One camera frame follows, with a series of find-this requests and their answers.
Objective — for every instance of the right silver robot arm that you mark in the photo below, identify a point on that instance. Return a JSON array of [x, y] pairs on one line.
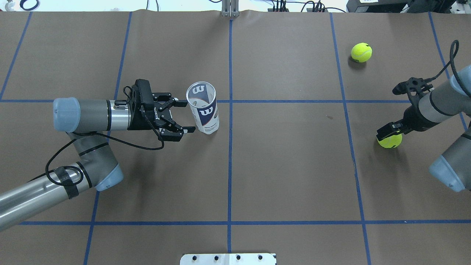
[[432, 107]]

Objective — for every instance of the aluminium frame post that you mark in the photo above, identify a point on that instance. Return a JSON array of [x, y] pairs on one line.
[[230, 8]]

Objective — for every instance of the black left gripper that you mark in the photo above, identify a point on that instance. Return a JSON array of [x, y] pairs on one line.
[[144, 118]]

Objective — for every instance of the yellow tennis ball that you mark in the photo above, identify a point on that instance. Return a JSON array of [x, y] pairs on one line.
[[391, 142], [361, 52]]

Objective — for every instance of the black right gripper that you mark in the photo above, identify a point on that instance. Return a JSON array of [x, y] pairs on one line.
[[413, 116]]

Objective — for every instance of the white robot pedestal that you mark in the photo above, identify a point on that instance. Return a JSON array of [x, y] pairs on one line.
[[229, 259]]

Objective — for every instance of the white tennis ball can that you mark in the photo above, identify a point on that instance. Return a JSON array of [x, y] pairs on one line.
[[201, 96]]

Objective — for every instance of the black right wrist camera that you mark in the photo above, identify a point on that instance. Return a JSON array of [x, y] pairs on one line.
[[414, 88]]

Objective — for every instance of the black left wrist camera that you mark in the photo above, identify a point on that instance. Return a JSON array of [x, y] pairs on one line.
[[142, 96]]

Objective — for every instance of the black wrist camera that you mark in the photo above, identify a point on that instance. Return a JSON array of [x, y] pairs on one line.
[[414, 88], [142, 96]]

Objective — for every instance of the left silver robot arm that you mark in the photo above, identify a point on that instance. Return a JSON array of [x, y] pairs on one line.
[[87, 160]]

